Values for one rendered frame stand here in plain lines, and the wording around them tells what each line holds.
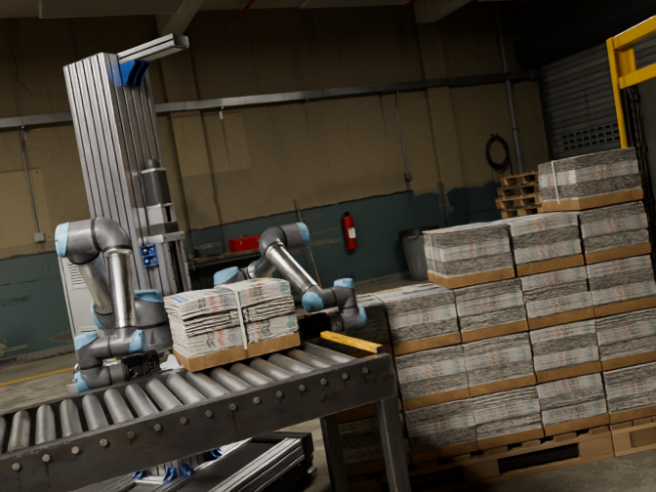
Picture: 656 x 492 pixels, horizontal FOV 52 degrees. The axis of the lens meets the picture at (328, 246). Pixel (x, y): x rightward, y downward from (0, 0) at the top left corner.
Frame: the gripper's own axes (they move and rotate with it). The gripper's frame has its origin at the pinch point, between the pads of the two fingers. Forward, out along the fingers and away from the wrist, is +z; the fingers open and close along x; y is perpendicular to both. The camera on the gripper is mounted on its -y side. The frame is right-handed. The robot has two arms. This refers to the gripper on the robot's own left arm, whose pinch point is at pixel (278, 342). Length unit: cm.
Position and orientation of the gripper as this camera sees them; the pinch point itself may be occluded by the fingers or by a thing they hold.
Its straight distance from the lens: 249.4
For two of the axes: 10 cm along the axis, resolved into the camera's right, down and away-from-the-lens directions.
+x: 3.9, -0.2, -9.2
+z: -9.1, 1.7, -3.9
